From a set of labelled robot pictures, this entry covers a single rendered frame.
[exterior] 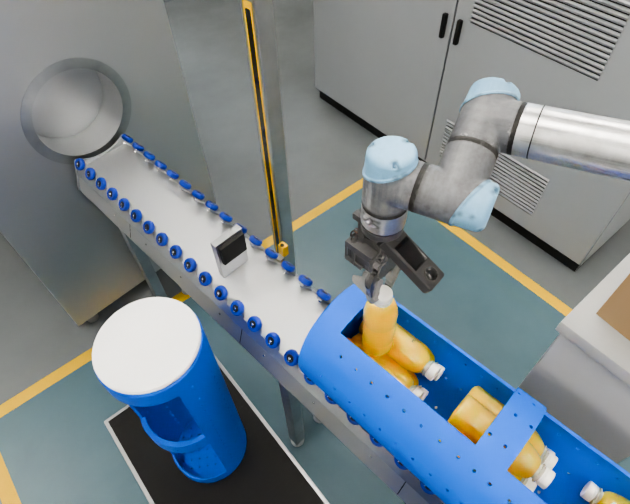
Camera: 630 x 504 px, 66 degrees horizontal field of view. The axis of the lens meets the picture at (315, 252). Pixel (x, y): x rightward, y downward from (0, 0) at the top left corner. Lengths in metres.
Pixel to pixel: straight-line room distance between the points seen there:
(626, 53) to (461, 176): 1.64
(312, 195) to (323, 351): 2.03
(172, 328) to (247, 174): 2.00
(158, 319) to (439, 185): 0.90
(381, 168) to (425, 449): 0.58
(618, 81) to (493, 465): 1.70
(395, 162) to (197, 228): 1.09
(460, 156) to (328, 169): 2.52
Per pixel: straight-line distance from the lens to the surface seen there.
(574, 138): 0.74
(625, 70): 2.32
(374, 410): 1.06
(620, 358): 1.29
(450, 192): 0.70
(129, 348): 1.35
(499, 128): 0.74
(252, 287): 1.50
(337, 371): 1.08
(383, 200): 0.73
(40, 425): 2.61
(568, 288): 2.89
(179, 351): 1.31
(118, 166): 2.01
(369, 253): 0.85
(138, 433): 2.24
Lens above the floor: 2.16
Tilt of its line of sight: 52 degrees down
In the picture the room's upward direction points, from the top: 2 degrees counter-clockwise
